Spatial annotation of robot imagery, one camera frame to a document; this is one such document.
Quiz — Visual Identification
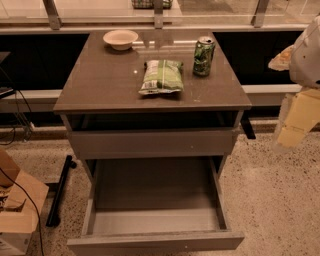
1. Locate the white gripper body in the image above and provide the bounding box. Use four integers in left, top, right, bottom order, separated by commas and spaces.
267, 44, 320, 155

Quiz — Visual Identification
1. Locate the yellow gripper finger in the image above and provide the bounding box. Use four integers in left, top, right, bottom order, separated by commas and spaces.
276, 89, 320, 149

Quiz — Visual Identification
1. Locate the green jalapeno chip bag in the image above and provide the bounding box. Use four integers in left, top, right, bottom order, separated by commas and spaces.
139, 60, 184, 95

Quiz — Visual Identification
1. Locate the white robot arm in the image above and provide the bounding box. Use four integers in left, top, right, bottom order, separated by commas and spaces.
268, 16, 320, 153

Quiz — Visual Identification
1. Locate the closed grey top drawer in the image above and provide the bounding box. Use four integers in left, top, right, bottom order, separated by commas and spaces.
68, 129, 238, 160

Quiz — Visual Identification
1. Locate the grey drawer cabinet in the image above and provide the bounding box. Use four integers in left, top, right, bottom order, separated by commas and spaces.
55, 30, 251, 256

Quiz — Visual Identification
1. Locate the open grey middle drawer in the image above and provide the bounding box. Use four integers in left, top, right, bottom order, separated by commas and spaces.
68, 157, 244, 256

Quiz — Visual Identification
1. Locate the green soda can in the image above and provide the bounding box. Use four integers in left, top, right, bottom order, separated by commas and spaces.
193, 36, 215, 76

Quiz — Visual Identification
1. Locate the white bowl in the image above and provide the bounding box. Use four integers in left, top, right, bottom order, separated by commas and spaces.
103, 30, 138, 51

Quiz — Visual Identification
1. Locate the black metal stand leg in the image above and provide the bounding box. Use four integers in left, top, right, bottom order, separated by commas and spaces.
46, 155, 77, 227

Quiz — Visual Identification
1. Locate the cardboard box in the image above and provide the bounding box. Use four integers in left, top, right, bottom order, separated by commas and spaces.
0, 149, 49, 256

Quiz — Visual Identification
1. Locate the black cable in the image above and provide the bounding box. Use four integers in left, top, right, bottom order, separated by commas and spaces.
0, 166, 46, 256

